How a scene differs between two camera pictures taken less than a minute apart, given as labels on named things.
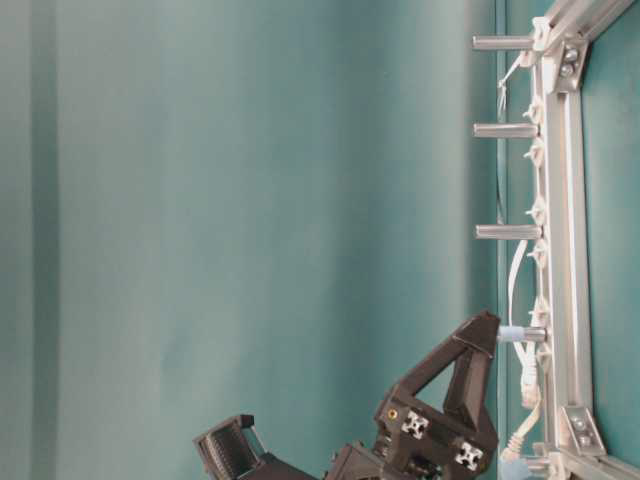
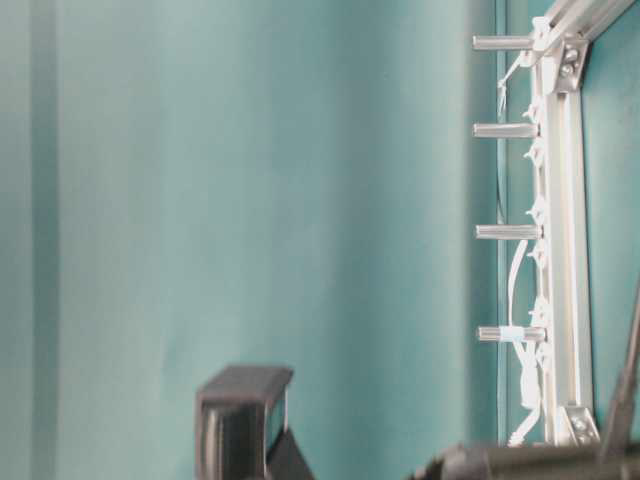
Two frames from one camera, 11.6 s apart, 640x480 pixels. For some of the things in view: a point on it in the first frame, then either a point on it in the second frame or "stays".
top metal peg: (482, 41) stays
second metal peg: (505, 130) stays
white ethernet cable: (524, 331) -> (528, 379)
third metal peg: (508, 231) stays
